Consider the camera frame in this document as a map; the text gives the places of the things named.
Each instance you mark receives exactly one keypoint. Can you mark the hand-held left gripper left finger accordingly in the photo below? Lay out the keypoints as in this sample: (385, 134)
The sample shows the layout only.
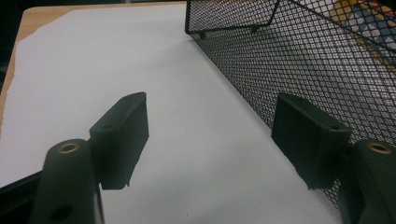
(118, 140)

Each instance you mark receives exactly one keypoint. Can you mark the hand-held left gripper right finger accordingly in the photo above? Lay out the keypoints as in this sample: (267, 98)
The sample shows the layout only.
(311, 140)

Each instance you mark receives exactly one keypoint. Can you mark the white paper sheet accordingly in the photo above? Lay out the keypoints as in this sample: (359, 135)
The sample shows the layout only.
(186, 109)

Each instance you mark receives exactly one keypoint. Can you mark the colourful patterned packet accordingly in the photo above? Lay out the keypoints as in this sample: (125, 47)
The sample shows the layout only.
(367, 21)

